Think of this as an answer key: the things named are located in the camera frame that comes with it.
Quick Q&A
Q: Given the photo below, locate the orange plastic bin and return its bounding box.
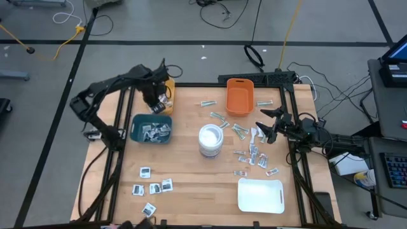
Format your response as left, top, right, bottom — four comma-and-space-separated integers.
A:
225, 78, 255, 118

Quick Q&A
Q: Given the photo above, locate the white disinfecting wipes canister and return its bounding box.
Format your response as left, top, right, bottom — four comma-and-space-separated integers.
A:
198, 123, 224, 159

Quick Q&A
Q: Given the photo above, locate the black floor cable loop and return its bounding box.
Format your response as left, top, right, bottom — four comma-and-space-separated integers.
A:
83, 0, 114, 37

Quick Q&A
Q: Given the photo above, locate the black cable bundle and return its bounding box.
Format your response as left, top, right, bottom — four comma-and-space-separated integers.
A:
286, 61, 375, 123

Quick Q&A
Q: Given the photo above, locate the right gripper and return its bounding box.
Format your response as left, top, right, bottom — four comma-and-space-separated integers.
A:
256, 107, 315, 144

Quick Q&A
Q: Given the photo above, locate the grey floor bar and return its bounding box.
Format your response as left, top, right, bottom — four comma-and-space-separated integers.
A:
0, 70, 31, 81

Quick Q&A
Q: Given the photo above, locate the person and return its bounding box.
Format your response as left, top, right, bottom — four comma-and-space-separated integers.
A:
107, 217, 157, 229

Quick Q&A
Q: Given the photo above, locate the grey desk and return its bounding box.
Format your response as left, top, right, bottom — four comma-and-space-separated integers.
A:
368, 58, 407, 142
368, 136, 407, 219

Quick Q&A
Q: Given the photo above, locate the black caster base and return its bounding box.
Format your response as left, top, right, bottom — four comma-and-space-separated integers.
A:
0, 97, 13, 123

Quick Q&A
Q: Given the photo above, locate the yellow plastic bin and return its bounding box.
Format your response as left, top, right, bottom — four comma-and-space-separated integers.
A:
149, 77, 176, 116

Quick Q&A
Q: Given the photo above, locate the black floor cable tangle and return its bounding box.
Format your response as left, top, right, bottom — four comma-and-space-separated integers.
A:
189, 0, 251, 30

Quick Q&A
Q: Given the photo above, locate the yellow hanging cable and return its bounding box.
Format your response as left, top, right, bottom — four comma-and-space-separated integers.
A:
278, 0, 303, 71

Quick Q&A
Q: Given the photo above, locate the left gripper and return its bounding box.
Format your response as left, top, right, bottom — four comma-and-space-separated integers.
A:
139, 78, 167, 115

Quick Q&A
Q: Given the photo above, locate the grey floor rail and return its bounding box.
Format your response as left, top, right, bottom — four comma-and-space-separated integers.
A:
6, 0, 68, 8

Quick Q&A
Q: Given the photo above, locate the black desk support bar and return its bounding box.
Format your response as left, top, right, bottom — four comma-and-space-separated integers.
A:
351, 122, 382, 141

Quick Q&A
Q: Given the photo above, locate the black equipment box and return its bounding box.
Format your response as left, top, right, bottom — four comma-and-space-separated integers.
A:
217, 70, 297, 86

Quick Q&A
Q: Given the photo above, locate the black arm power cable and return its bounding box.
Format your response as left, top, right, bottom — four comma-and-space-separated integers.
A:
78, 146, 109, 220

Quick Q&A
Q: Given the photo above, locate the black laptop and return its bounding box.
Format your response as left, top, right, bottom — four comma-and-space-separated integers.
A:
378, 41, 407, 89

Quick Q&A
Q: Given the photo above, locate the teal plastic bin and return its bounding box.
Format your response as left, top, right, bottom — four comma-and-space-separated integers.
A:
129, 113, 173, 144

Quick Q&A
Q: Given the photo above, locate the black keyboard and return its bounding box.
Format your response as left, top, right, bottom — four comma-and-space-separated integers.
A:
379, 151, 407, 189

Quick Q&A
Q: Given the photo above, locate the black hanging cable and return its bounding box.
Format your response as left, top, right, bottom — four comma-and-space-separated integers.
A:
243, 0, 266, 73

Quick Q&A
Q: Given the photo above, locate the silver black clamp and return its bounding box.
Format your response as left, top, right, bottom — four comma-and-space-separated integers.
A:
83, 128, 107, 141

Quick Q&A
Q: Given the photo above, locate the dark grey flat pad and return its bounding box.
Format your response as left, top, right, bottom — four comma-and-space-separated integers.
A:
313, 191, 335, 223

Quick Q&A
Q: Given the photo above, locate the yellow floor extension cable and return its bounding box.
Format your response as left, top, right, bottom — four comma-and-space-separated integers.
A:
0, 24, 86, 62

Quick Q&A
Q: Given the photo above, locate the white plastic bin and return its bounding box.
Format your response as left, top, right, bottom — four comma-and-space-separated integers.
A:
237, 177, 286, 214

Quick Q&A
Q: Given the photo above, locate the white box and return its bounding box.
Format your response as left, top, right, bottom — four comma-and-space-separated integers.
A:
329, 151, 369, 176

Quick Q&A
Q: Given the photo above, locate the black aluminium table frame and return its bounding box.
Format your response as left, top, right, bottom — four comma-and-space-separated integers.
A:
78, 71, 343, 229

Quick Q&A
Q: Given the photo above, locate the white floor cable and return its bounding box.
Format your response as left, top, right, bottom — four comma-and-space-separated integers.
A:
52, 0, 84, 28

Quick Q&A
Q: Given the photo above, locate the wipes tub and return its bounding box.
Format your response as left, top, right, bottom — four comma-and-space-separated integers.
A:
353, 170, 377, 188

